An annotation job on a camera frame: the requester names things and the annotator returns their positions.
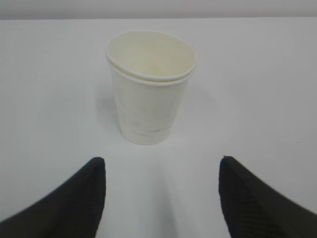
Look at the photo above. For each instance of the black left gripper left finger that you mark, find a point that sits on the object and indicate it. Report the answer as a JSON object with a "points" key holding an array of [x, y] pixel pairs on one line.
{"points": [[73, 210]]}

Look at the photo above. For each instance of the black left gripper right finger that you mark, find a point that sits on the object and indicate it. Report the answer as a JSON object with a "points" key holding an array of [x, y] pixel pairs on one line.
{"points": [[253, 209]]}

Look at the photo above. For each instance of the white paper cup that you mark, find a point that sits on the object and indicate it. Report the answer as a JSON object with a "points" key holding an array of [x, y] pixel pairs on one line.
{"points": [[149, 72]]}

